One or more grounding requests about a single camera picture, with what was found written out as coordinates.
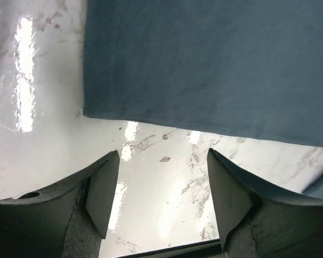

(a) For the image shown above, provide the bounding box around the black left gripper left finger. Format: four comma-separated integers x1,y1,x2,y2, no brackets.
0,151,120,257

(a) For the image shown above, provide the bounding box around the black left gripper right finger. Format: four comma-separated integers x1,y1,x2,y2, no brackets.
207,149,323,257

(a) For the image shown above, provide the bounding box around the blue-grey t-shirt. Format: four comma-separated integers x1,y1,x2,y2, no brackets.
82,0,323,201

